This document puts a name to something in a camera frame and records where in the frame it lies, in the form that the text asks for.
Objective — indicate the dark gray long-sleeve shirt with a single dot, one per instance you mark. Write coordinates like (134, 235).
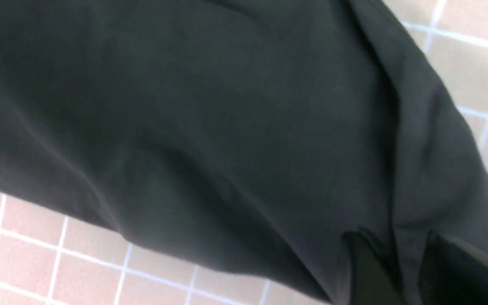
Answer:
(247, 136)

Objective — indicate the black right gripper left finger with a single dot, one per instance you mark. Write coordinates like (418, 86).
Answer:
(375, 277)

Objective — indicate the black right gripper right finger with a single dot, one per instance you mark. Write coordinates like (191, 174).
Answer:
(453, 273)

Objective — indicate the beige grid-pattern table mat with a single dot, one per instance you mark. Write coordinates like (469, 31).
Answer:
(47, 258)

